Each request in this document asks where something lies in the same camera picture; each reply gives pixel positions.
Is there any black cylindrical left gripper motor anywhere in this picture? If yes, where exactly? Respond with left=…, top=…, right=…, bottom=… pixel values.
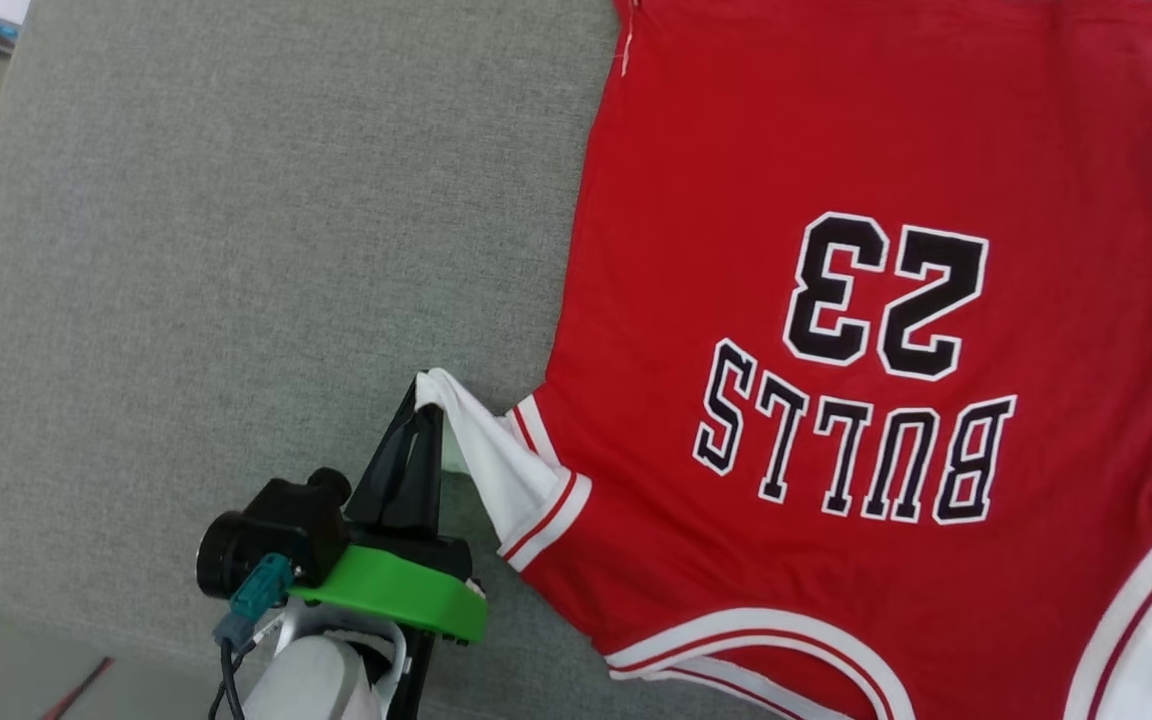
left=196, top=508, right=267, bottom=601

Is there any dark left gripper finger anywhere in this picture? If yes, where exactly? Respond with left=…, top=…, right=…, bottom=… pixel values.
left=346, top=378, right=419, bottom=533
left=398, top=405, right=445, bottom=541

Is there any black connector cable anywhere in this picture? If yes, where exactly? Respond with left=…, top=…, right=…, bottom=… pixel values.
left=218, top=640, right=251, bottom=720

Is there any red white basketball jersey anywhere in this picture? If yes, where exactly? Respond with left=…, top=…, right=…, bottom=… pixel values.
left=416, top=0, right=1152, bottom=720

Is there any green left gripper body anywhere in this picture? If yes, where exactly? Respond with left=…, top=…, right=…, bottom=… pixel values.
left=288, top=522, right=489, bottom=644

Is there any teal cable connector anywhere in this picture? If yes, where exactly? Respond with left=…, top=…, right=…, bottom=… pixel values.
left=214, top=553, right=295, bottom=646

